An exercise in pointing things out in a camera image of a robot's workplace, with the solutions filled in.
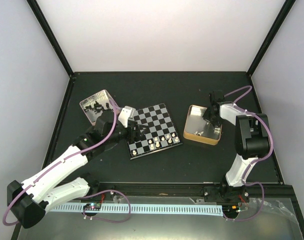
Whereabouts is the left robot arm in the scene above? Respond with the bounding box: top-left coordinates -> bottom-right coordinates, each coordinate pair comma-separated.
2,111 -> 148,229

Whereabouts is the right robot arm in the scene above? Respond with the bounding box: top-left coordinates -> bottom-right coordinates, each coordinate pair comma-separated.
202,90 -> 274,202

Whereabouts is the left small circuit board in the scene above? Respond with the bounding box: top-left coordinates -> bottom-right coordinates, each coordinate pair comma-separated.
83,203 -> 101,211

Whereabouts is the small circuit board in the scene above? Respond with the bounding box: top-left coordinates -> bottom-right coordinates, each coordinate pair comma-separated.
222,205 -> 249,214
83,203 -> 101,211

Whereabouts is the right small circuit board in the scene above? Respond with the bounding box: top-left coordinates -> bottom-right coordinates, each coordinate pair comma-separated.
222,205 -> 249,214

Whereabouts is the gold tin box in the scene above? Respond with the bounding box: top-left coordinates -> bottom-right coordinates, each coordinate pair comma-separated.
183,105 -> 222,146

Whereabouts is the black and silver chessboard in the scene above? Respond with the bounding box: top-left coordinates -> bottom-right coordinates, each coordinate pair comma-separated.
127,103 -> 182,160

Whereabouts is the pink tin box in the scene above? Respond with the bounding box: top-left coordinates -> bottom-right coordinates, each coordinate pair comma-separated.
79,89 -> 120,126

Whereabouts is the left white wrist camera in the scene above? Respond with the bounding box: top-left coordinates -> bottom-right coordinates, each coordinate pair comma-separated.
118,106 -> 136,128

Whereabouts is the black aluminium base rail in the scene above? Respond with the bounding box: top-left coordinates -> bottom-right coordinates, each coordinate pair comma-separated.
92,182 -> 295,203

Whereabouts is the light blue slotted cable duct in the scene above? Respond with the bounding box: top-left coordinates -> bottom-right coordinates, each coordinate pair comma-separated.
51,202 -> 223,217

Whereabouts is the right black frame post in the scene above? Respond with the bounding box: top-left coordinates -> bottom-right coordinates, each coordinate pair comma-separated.
246,0 -> 296,77

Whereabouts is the black frame post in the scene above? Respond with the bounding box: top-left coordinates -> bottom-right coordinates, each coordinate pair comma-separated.
246,0 -> 296,77
26,0 -> 74,77

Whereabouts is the left black frame post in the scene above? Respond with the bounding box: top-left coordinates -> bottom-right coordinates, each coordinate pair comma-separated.
26,0 -> 74,77

